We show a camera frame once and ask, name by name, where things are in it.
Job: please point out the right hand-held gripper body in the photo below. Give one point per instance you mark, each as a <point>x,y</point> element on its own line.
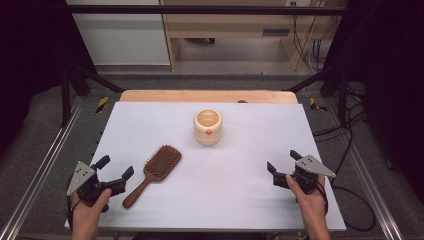
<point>311,166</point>

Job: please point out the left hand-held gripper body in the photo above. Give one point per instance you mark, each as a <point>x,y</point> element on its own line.
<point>81,173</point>

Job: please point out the brown wooden hairbrush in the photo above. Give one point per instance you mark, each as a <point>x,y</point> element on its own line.
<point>161,163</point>

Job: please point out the person's right hand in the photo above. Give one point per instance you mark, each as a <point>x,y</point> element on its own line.
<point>311,205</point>

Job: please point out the person's left hand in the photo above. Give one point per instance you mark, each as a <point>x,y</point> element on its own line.
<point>86,213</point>

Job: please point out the yellow black hazard tape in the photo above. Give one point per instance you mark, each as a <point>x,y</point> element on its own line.
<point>315,104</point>
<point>102,104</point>

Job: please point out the cream ceramic cup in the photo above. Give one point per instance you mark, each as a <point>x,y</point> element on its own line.
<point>207,131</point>

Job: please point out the white cabinet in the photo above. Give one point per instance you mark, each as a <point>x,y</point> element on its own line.
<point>123,40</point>

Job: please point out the light wooden desk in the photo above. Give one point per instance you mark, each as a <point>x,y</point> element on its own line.
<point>226,26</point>

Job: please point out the aluminium rail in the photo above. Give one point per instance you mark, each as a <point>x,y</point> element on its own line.
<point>43,163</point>
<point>370,186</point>

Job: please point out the black metal frame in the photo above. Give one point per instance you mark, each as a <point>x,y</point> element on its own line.
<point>200,9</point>

